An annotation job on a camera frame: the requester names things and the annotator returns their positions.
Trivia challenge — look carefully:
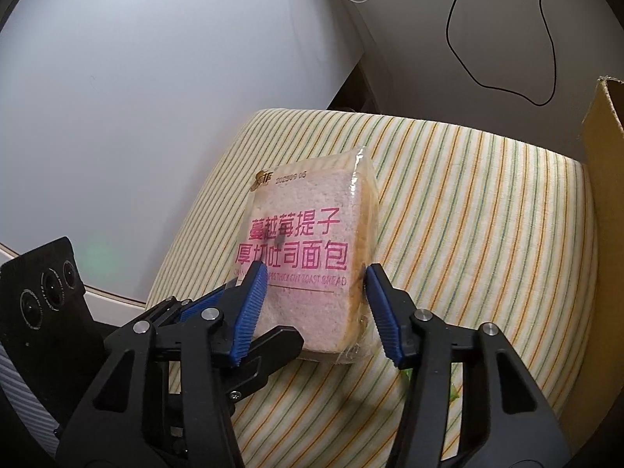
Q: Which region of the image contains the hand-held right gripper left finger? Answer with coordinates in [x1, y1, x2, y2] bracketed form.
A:
[56, 261, 266, 468]

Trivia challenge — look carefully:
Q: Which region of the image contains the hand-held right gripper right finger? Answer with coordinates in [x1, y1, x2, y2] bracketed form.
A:
[365, 263, 573, 468]

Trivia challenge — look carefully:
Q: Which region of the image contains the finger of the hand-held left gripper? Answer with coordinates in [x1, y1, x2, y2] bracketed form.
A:
[129, 287, 231, 332]
[217, 326, 304, 403]

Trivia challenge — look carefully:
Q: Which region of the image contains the green snack packet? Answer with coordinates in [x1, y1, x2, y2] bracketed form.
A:
[400, 368, 462, 403]

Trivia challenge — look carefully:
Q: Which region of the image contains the black cable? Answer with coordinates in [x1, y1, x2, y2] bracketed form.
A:
[446, 0, 558, 107]

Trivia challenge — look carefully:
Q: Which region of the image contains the striped mattress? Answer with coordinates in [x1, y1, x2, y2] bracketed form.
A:
[144, 108, 598, 468]

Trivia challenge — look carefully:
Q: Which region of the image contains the cardboard box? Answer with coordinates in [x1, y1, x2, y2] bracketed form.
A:
[560, 75, 624, 468]

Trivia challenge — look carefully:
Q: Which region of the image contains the packaged toast bread slice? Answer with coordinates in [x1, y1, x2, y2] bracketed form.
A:
[229, 145, 378, 366]

